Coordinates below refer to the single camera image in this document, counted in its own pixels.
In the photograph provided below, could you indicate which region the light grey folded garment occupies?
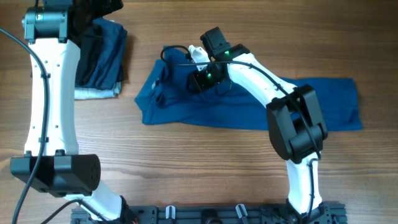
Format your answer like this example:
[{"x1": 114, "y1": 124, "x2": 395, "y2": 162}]
[{"x1": 75, "y1": 82, "x2": 122, "y2": 100}]

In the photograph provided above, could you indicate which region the left black cable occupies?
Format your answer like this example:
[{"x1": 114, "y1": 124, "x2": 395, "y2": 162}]
[{"x1": 0, "y1": 27, "x2": 109, "y2": 224}]

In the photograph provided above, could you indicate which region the black cable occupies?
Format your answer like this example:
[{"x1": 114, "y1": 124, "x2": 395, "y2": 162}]
[
  {"x1": 0, "y1": 27, "x2": 109, "y2": 224},
  {"x1": 160, "y1": 45, "x2": 323, "y2": 218}
]

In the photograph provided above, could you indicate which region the navy blue folded garment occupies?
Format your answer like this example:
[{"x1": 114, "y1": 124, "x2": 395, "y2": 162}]
[{"x1": 75, "y1": 17, "x2": 127, "y2": 90}]

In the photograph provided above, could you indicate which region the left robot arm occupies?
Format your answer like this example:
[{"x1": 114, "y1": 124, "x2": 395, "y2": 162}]
[{"x1": 10, "y1": 1, "x2": 138, "y2": 223}]

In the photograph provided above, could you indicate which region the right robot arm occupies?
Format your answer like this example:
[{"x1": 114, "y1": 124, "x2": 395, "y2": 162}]
[{"x1": 187, "y1": 27, "x2": 328, "y2": 223}]

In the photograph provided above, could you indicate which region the blue polo shirt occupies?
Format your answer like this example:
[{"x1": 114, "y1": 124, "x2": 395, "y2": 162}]
[{"x1": 134, "y1": 49, "x2": 363, "y2": 131}]

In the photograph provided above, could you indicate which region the right black cable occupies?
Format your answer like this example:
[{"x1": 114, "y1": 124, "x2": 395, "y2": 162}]
[{"x1": 160, "y1": 45, "x2": 323, "y2": 218}]

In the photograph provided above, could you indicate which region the black folded garment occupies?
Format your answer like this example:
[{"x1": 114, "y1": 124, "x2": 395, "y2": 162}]
[{"x1": 75, "y1": 24, "x2": 102, "y2": 86}]

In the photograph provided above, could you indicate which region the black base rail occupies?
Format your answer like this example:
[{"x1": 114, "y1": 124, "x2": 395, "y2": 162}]
[{"x1": 70, "y1": 203, "x2": 348, "y2": 224}]

